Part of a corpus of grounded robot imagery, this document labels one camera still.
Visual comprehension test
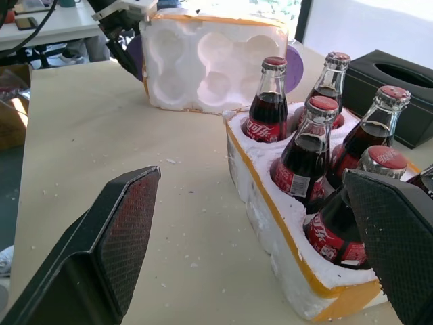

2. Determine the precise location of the black cable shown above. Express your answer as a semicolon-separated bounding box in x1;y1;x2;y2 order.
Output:
0;0;59;53

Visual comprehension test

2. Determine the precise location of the black vertical frame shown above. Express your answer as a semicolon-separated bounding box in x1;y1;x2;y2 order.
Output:
294;0;314;45

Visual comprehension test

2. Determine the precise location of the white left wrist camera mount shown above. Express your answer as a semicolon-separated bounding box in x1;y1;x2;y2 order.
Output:
91;0;159;22

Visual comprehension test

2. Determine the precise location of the black leather tissue box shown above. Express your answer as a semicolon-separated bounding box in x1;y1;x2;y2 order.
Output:
341;49;433;150

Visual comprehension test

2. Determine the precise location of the white foam crate yellow tape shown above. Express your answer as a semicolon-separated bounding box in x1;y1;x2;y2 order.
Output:
222;100;422;323

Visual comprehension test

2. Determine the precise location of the black smartphone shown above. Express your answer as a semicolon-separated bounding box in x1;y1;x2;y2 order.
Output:
14;16;39;32

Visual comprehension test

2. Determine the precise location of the white foam lid yellow tape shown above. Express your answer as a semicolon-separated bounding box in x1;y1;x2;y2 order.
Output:
139;8;290;116

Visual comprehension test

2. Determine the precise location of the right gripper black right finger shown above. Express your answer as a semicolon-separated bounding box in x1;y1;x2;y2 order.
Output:
341;168;433;325

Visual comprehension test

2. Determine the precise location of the brown cardboard box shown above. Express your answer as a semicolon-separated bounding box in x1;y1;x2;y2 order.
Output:
0;63;34;152

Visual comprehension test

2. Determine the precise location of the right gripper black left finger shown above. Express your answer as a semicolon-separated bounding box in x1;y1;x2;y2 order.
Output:
0;165;162;325

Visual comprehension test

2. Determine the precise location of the glass cola bottle red cap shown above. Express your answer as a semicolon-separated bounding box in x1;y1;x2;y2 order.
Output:
303;145;409;271
326;85;412;190
248;56;290;144
269;95;340;215
297;51;352;131

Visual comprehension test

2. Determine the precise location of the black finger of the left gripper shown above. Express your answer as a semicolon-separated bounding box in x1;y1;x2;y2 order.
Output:
106;32;145;84

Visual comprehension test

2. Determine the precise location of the black office chair base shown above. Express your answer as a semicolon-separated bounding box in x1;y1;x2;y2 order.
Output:
20;43;70;70

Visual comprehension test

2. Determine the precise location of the white desk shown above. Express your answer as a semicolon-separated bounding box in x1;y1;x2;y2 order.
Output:
0;0;104;52

